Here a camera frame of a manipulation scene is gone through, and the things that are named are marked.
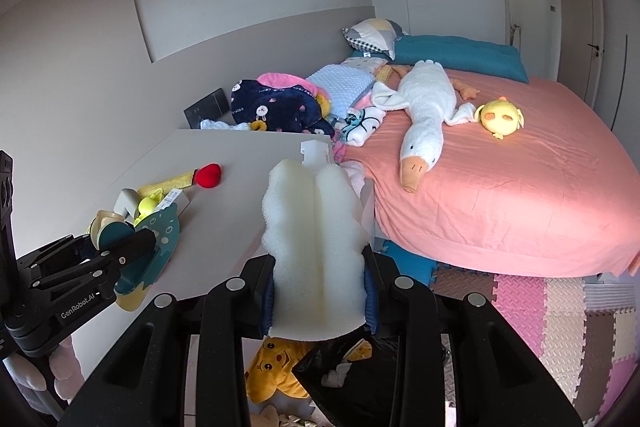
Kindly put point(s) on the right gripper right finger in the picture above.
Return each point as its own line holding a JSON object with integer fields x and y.
{"x": 498, "y": 380}

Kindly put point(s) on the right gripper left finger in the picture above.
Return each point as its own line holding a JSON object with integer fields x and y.
{"x": 141, "y": 381}

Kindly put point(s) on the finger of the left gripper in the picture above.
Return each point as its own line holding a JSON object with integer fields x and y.
{"x": 126, "y": 245}

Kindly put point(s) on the grey L-shaped corner guard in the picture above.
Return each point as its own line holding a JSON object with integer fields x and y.
{"x": 127, "y": 203}

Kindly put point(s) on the white thermometer box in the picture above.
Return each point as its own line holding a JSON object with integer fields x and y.
{"x": 175, "y": 197}

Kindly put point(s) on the red heart toy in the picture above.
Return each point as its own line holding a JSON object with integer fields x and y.
{"x": 208, "y": 176}

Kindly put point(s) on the black trash bag bin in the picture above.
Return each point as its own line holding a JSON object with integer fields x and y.
{"x": 351, "y": 378}

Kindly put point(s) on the yellow green frog toy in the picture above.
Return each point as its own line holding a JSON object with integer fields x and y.
{"x": 148, "y": 204}

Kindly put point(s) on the yellow pikachu plush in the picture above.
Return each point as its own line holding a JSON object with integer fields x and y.
{"x": 272, "y": 370}

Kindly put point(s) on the colourful foam floor mats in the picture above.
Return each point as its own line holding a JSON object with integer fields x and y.
{"x": 585, "y": 331}

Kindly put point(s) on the white small cloth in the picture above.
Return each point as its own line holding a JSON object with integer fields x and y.
{"x": 208, "y": 124}

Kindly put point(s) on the pink bed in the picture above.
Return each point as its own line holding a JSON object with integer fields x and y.
{"x": 557, "y": 198}

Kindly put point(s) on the navy cartoon pajama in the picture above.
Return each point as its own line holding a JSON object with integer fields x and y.
{"x": 290, "y": 109}

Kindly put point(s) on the pink garment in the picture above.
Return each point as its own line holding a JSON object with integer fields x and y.
{"x": 280, "y": 81}

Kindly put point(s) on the pink fluffy cloth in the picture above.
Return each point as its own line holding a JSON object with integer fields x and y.
{"x": 356, "y": 174}

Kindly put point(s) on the white cartoon print cloth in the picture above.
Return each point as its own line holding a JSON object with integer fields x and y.
{"x": 360, "y": 124}

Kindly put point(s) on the light blue blanket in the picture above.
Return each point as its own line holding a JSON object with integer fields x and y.
{"x": 344, "y": 86}

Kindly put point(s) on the yellow chick plush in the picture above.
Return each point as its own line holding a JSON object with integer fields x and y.
{"x": 500, "y": 117}

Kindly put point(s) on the white goose plush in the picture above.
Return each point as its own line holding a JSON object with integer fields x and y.
{"x": 431, "y": 99}

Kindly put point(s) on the teal long pillow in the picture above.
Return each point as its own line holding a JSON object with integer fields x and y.
{"x": 467, "y": 55}

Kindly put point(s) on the checkered patchwork pillow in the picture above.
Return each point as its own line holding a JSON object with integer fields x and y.
{"x": 374, "y": 35}

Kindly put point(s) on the black wall socket panel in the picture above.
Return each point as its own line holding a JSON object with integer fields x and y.
{"x": 212, "y": 107}

